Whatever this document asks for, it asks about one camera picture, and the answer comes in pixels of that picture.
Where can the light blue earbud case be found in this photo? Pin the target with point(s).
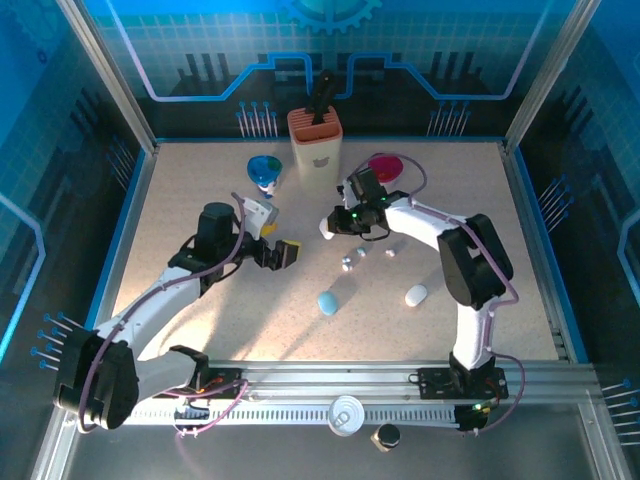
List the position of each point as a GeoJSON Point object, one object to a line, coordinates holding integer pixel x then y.
{"type": "Point", "coordinates": [327, 303]}

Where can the white oval earbud case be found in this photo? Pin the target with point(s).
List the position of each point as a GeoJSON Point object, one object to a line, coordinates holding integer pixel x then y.
{"type": "Point", "coordinates": [416, 295]}

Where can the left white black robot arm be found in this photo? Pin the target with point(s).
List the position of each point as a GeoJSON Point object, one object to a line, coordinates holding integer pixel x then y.
{"type": "Point", "coordinates": [160, 295]}

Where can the magenta lidded white cup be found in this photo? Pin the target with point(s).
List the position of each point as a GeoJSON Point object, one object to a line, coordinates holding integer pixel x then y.
{"type": "Point", "coordinates": [387, 167]}

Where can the beige knife block orange top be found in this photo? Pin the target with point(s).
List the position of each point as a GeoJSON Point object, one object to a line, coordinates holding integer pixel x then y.
{"type": "Point", "coordinates": [320, 160]}

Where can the blue lidded toy cup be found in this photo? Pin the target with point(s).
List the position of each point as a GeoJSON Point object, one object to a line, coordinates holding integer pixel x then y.
{"type": "Point", "coordinates": [262, 170]}

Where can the white tin can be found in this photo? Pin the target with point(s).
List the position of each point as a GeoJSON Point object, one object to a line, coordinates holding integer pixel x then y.
{"type": "Point", "coordinates": [346, 415]}

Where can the black bronze cylinder knob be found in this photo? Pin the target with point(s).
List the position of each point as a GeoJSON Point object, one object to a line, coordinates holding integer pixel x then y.
{"type": "Point", "coordinates": [386, 436]}

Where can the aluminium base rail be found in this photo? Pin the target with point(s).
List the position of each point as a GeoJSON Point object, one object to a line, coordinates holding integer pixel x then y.
{"type": "Point", "coordinates": [325, 377]}

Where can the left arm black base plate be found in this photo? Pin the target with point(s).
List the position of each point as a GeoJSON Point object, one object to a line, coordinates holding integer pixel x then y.
{"type": "Point", "coordinates": [225, 375]}

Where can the aluminium frame post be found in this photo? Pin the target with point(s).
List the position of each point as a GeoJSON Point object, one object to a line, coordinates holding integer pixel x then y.
{"type": "Point", "coordinates": [548, 75]}
{"type": "Point", "coordinates": [116, 85]}

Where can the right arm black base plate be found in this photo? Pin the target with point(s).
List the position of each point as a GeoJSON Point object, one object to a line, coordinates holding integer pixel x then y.
{"type": "Point", "coordinates": [435, 382]}

